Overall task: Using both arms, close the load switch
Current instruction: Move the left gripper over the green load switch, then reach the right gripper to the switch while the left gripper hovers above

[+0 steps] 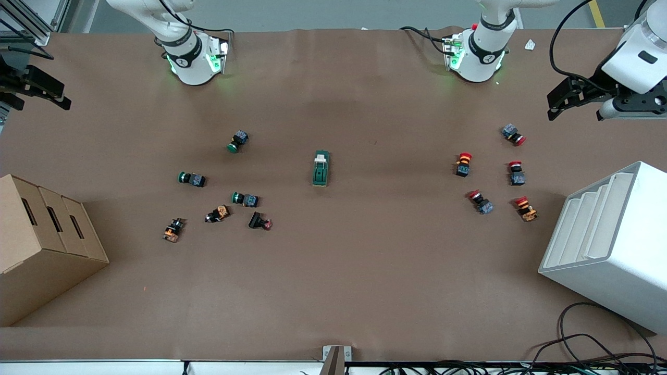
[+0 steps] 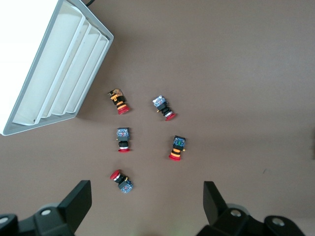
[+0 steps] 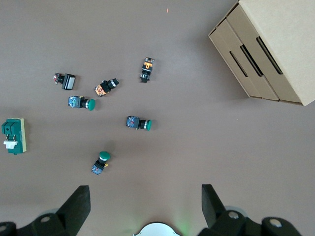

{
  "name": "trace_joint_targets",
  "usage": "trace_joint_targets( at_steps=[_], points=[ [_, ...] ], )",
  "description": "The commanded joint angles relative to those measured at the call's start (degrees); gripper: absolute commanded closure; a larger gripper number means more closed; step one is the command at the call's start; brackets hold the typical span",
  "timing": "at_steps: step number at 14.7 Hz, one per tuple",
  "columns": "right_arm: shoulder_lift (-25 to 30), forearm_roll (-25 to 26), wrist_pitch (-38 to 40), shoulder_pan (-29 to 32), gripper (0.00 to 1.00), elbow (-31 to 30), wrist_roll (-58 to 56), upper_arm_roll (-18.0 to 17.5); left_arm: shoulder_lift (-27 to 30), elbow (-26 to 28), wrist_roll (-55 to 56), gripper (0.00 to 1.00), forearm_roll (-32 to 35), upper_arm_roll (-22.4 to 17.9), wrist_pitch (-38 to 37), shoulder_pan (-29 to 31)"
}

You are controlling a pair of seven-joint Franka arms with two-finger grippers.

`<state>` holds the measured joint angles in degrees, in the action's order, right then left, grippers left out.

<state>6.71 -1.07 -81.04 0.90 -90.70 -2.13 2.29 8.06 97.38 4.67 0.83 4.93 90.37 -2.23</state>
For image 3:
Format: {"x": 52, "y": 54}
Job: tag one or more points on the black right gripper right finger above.
{"x": 221, "y": 221}

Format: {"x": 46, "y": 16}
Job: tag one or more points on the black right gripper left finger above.
{"x": 61, "y": 218}

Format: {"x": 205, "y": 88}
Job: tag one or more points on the green load switch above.
{"x": 12, "y": 137}

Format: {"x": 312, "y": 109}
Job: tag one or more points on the green mushroom pushbutton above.
{"x": 81, "y": 102}
{"x": 101, "y": 162}
{"x": 137, "y": 123}

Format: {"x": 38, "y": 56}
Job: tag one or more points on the brown cardboard box with slots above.
{"x": 278, "y": 37}

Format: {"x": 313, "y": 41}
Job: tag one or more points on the black red switch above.
{"x": 67, "y": 81}

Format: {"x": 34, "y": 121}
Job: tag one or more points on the black selector switch orange base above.
{"x": 104, "y": 88}

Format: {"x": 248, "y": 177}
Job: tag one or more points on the black switch with orange block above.
{"x": 147, "y": 68}

